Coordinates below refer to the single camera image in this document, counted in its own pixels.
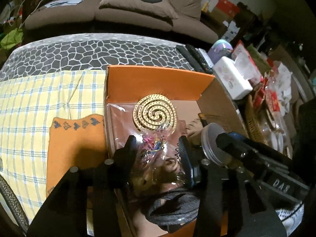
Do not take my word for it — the bag of colourful hair ties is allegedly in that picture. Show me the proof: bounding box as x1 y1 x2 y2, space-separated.
130 120 187 196

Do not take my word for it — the orange cloth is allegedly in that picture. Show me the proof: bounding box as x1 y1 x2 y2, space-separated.
46 114 108 196

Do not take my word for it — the cream spiral hair brush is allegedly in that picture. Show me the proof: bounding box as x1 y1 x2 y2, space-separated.
132 94 177 134

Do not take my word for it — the black patterned headband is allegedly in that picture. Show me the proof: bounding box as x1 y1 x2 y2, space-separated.
1 176 29 236

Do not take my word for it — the wicker basket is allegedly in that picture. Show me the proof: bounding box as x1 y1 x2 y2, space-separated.
245 94 268 145

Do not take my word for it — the grey knitted pouch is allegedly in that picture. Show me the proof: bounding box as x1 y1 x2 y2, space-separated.
141 188 200 233

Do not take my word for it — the orange cardboard box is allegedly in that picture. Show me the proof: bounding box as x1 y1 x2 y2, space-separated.
103 64 250 237

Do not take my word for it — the white tissue box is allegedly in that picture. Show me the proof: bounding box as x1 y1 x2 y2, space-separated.
213 56 253 100

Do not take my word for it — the black remote control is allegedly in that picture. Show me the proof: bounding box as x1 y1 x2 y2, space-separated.
185 44 213 74

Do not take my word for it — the yellow checked tablecloth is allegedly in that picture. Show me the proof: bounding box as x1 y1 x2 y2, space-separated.
0 70 107 221

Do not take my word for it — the grey stone pattern table cover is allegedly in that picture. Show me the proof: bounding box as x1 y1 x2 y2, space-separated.
1 33 193 81

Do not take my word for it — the brown sofa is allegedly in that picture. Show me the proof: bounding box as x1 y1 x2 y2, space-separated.
25 0 218 47

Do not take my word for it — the brown cushion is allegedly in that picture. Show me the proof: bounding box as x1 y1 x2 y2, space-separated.
99 0 178 20

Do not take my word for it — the green bag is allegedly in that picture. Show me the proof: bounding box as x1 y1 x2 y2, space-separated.
1 28 24 50

